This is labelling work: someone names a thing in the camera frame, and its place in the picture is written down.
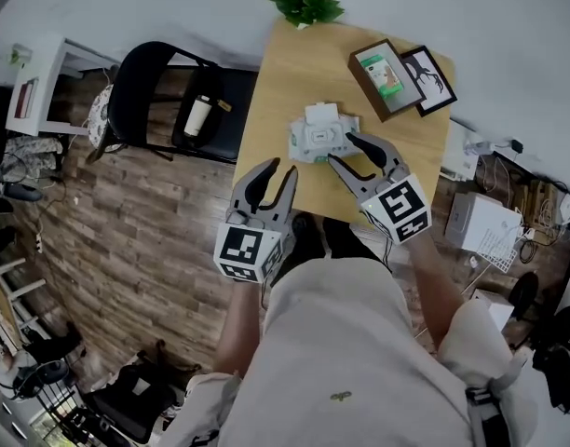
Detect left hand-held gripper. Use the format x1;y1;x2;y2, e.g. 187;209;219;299
213;157;300;285

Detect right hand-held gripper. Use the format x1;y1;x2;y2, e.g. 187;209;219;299
327;131;432;246

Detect white wet wipes pack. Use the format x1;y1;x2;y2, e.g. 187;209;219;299
288;102;363;165

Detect person's left forearm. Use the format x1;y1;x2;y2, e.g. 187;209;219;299
212;280;267;377

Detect person's right forearm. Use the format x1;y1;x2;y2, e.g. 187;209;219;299
408;235;468;349

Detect person's left leg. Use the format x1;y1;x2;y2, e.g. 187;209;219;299
284;211;331;274

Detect person's leg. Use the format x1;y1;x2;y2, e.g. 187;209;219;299
322;216;385;269
284;211;331;274

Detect person's right leg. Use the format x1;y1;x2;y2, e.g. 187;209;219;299
322;216;385;269

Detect dark wooden box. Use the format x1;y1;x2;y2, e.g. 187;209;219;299
347;38;427;124

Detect green tissue packet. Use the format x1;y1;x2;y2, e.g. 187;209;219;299
360;52;406;100

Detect white radiator unit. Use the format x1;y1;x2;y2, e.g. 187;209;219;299
441;118;494;181

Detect white bottle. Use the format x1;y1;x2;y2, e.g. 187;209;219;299
183;94;212;138

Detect black framed antler picture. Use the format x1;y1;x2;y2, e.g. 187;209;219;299
400;45;458;118

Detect white box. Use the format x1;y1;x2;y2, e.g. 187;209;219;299
445;192;523;253

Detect black folding chair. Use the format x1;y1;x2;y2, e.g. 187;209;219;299
87;40;261;165

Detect green potted plant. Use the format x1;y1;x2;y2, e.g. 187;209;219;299
265;0;346;30

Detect person's white shirt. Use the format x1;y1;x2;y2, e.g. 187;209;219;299
158;254;540;447

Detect round patterned cushion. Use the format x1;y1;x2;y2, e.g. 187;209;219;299
87;84;121;153

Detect white microwave appliance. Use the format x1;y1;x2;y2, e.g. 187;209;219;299
470;288;517;339

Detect black backpack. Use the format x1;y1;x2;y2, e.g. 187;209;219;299
84;340;202;442

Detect white cabinet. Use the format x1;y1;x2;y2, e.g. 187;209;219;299
5;33;121;137

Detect red books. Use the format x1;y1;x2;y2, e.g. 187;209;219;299
13;77;38;120

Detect small green plant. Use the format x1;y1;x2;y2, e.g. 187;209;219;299
7;43;33;67

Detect white wire grid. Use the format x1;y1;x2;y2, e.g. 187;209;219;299
475;228;531;274

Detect crate of cables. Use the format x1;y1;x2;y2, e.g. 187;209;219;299
522;179;570;242

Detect black harness strap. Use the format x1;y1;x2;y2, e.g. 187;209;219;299
465;384;510;447

